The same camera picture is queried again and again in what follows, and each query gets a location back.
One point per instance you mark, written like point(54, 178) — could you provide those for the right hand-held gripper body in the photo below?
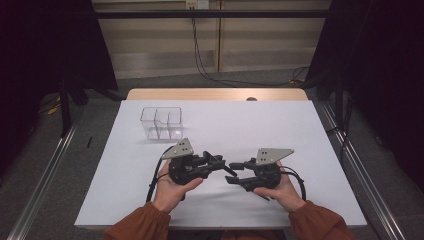
point(266, 173)

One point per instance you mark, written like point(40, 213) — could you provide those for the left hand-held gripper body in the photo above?
point(180, 168)

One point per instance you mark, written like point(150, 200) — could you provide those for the thick black makeup brush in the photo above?
point(232, 172)

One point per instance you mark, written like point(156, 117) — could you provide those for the person's left hand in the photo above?
point(171, 195)

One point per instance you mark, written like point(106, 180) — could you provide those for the person's right hand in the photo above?
point(286, 193)

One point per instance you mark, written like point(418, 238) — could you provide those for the white table cover sheet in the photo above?
point(233, 126)

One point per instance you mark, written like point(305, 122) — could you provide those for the clear plastic organizer box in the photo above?
point(162, 122)

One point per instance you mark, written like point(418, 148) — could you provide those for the dark round table grommet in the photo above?
point(251, 99)

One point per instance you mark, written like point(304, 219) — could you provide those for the small black stick on floor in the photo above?
point(89, 142)

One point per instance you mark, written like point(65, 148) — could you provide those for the black metal stand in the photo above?
point(339, 100)
point(65, 110)

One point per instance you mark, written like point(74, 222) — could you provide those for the black horizontal crossbar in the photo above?
point(213, 14)

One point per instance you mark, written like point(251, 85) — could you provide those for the black curtain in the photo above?
point(40, 66)
point(383, 83)

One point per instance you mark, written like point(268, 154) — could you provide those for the aluminium floor rail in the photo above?
point(43, 180)
point(366, 173)

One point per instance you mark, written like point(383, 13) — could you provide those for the white wall outlet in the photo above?
point(197, 4)

